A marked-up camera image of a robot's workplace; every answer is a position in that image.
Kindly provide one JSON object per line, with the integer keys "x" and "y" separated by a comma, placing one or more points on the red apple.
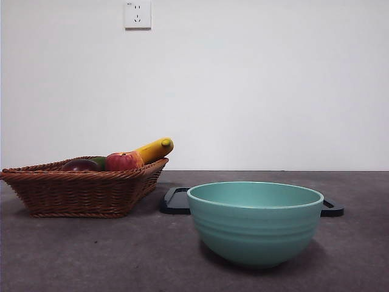
{"x": 121, "y": 162}

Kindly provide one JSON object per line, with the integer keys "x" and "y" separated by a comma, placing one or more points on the yellow banana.
{"x": 153, "y": 150}

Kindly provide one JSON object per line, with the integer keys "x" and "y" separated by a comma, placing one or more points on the brown wicker basket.
{"x": 76, "y": 194}

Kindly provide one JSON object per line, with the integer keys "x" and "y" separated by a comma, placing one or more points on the green avocado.
{"x": 101, "y": 162}

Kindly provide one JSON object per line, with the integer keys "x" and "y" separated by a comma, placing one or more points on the teal ribbed bowl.
{"x": 255, "y": 234}

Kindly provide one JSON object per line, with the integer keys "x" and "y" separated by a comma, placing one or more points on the white wall socket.
{"x": 138, "y": 15}

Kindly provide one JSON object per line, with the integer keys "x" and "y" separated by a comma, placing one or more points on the dark red plum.
{"x": 80, "y": 165}

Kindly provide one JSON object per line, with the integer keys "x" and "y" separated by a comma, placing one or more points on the black rectangular tray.
{"x": 174, "y": 207}

